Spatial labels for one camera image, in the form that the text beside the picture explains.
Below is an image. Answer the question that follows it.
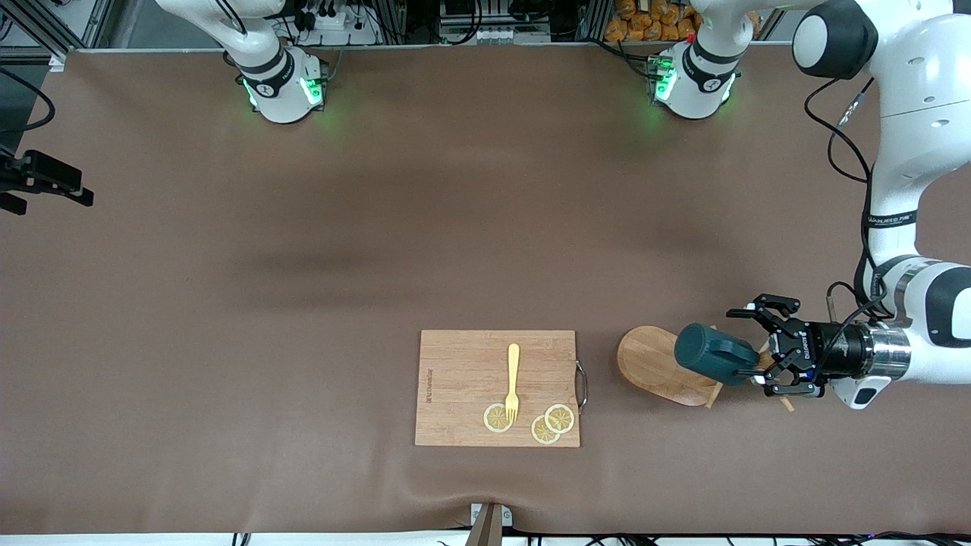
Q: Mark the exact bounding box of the teal cup yellow inside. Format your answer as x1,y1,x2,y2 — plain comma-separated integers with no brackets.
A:
674,323,762,386

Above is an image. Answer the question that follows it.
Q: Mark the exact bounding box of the wooden mug tree rack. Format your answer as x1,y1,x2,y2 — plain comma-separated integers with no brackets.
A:
616,325,796,414

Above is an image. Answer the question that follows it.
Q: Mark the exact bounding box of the grey electronics rack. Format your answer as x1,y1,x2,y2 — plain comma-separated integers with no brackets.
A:
440,0,555,45

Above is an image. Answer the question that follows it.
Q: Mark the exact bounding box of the yellow plastic fork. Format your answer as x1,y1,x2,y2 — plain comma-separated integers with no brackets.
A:
504,344,521,424

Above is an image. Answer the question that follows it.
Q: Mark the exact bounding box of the orange bread rolls pile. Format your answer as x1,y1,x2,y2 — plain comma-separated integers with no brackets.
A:
605,0,702,43

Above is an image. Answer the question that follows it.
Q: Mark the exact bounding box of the white power strip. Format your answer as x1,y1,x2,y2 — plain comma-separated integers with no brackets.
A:
300,4,380,46

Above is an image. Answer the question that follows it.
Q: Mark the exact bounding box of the brown table cover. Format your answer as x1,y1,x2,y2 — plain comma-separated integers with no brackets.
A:
0,47,971,535

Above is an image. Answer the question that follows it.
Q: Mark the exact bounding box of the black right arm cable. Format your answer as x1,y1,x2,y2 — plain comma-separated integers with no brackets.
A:
0,67,56,137

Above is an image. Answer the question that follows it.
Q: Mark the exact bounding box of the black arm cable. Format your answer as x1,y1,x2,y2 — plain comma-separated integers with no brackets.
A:
804,76,885,334
0,67,56,137

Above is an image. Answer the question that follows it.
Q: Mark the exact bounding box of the aluminium frame strut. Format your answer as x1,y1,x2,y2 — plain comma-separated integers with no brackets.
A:
0,0,71,73

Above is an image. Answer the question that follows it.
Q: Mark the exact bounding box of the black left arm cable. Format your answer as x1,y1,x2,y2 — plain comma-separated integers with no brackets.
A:
804,76,885,334

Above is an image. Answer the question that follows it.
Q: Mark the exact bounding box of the bamboo cutting board metal handle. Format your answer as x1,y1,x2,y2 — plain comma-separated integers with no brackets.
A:
414,329,589,448

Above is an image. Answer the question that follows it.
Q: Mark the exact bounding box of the aluminium camera mount post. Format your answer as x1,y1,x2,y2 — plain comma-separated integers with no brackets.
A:
464,503,514,546

